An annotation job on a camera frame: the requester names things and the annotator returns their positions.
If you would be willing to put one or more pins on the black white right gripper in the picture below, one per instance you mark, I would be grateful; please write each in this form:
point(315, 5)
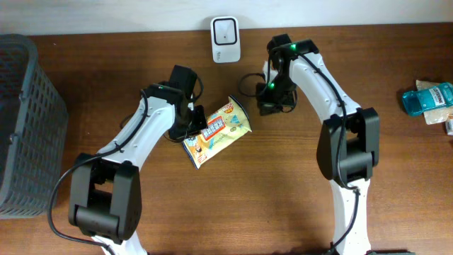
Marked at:
point(267, 104)

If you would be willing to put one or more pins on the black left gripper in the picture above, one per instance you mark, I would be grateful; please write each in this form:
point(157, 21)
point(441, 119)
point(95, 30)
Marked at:
point(201, 122)

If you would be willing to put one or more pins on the yellow wet wipes pack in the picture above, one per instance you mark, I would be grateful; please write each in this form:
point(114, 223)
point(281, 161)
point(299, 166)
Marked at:
point(224, 127)

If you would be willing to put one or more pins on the teal mouthwash bottle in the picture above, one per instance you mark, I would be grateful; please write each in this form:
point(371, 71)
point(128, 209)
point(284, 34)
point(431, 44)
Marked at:
point(433, 98)

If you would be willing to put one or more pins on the beige kraft paper pouch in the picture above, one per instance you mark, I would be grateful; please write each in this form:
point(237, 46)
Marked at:
point(433, 116)

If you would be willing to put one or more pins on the orange small snack packet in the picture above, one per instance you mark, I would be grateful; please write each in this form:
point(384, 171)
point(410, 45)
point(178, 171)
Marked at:
point(449, 126)

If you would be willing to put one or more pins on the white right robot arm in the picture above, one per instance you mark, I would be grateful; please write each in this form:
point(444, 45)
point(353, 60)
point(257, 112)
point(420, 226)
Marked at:
point(348, 147)

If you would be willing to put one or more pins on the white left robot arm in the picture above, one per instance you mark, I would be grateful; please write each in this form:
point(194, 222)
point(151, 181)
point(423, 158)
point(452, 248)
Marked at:
point(105, 198)

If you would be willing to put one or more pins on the white barcode scanner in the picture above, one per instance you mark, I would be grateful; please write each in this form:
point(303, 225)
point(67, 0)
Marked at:
point(225, 37)

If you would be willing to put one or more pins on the dark grey mesh basket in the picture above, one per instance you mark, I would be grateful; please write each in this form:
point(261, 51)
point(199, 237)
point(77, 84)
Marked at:
point(34, 122)

